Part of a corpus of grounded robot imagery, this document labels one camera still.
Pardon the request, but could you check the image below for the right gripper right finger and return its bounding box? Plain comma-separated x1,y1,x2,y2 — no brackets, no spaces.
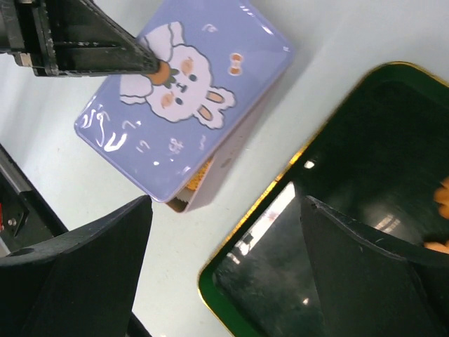
301,196,448,336

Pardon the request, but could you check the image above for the black tray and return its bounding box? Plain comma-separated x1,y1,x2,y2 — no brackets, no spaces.
199,62,448,336

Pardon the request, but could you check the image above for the lavender cookie tin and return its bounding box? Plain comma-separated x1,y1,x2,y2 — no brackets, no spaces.
165,74,284,213

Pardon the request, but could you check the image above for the round orange cookie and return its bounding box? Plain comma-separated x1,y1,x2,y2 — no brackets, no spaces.
185,160,212,191

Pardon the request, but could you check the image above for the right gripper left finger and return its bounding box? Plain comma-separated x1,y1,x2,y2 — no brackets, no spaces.
1,197,153,336

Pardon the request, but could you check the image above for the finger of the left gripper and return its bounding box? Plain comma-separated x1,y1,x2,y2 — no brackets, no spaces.
76,1,160,74

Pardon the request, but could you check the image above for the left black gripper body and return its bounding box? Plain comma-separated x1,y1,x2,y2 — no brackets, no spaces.
1,1,105,77

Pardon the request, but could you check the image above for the silver tin lid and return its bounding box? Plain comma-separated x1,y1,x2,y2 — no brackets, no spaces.
74,1,294,202

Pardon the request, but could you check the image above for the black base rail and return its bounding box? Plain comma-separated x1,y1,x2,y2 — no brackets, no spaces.
1,151,148,336

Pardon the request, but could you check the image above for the brown flower cookie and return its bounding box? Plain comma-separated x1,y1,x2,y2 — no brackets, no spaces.
422,177,449,253

